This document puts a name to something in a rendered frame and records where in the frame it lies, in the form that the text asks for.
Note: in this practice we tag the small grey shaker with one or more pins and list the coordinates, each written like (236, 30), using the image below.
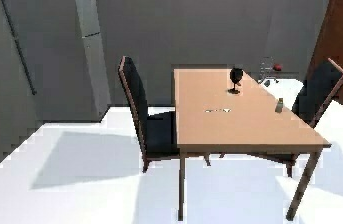
(279, 106)

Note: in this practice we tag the grey fridge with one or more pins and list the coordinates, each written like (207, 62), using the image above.
(15, 66)

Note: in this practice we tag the brown wooden dining table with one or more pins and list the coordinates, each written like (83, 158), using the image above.
(239, 123)

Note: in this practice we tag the small red object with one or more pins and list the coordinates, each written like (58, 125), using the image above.
(277, 67)

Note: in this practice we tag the black cushioned wooden chair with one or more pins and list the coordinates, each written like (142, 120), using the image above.
(315, 93)
(152, 130)

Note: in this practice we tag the brown wooden room door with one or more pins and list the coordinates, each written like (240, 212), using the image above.
(342, 50)

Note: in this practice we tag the black wine glass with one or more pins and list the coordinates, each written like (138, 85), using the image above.
(236, 78)

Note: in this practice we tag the silver table knife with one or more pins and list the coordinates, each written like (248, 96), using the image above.
(217, 110)

